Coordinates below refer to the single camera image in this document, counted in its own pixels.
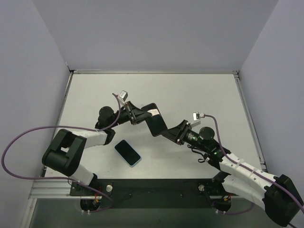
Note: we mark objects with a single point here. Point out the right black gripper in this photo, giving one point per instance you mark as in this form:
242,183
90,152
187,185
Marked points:
182,132

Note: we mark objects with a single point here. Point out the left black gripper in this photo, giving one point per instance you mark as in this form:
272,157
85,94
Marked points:
130,112

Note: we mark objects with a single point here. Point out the black phone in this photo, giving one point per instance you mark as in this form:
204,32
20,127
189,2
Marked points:
155,123

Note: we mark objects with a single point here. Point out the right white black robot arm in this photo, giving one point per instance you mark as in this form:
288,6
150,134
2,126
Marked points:
276,195

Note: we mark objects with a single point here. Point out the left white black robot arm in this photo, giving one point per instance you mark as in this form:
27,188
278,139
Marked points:
66,149

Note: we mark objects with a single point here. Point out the phone in light blue case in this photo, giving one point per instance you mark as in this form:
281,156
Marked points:
128,153

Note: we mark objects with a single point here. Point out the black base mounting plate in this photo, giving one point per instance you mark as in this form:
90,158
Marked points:
160,193

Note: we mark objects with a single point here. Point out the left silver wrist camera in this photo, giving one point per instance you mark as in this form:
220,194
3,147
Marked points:
123,95

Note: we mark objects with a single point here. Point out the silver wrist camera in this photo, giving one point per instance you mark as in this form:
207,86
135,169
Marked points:
197,119
123,95

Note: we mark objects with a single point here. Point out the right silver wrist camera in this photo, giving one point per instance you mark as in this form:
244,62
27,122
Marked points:
197,119

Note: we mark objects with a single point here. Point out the aluminium table frame rail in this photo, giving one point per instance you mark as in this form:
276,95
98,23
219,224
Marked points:
178,95

